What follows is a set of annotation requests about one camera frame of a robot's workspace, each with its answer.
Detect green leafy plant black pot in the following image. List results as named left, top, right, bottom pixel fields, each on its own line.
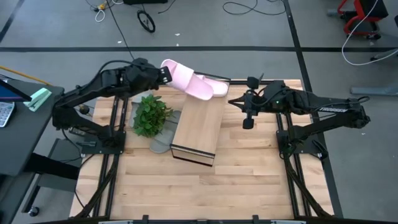
left=132, top=95, right=174, bottom=139

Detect yellow floor cable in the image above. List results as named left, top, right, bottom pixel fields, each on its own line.
left=0, top=65, right=52, bottom=86

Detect black floor cable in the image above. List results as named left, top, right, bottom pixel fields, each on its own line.
left=222, top=0, right=287, bottom=16

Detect mint green stapler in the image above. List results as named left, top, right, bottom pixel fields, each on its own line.
left=23, top=87, right=53, bottom=112

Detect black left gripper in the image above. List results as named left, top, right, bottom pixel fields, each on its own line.
left=124, top=58, right=162, bottom=94

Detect grey calculator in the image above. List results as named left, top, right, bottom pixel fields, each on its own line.
left=0, top=101, right=16, bottom=128

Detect black coiled cable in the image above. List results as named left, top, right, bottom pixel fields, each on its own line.
left=136, top=9, right=156, bottom=34

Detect white floor cable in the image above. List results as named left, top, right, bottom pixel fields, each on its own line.
left=341, top=0, right=398, bottom=67

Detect grey table leg base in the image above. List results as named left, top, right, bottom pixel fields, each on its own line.
left=350, top=48, right=398, bottom=96

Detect black monitor blue screen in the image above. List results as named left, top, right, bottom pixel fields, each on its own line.
left=0, top=79, right=33, bottom=103

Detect pink slide sandal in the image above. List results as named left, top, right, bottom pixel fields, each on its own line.
left=160, top=58, right=215, bottom=101
left=194, top=73, right=229, bottom=98

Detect red and black cart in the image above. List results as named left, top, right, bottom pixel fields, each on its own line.
left=326, top=0, right=389, bottom=40

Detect black desk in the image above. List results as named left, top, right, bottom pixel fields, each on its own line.
left=0, top=79, right=83, bottom=224

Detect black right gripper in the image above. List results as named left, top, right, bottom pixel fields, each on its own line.
left=228, top=76, right=289, bottom=113

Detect wooden box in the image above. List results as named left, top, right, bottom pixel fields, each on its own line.
left=169, top=72, right=231, bottom=167

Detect long black cable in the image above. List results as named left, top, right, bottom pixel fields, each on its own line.
left=105, top=0, right=135, bottom=60

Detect white cable yellow plug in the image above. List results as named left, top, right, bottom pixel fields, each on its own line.
left=95, top=2, right=107, bottom=23

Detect black power adapter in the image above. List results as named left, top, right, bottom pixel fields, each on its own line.
left=68, top=124, right=88, bottom=137

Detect black aluminium table frame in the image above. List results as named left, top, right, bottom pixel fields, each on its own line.
left=70, top=79, right=345, bottom=224

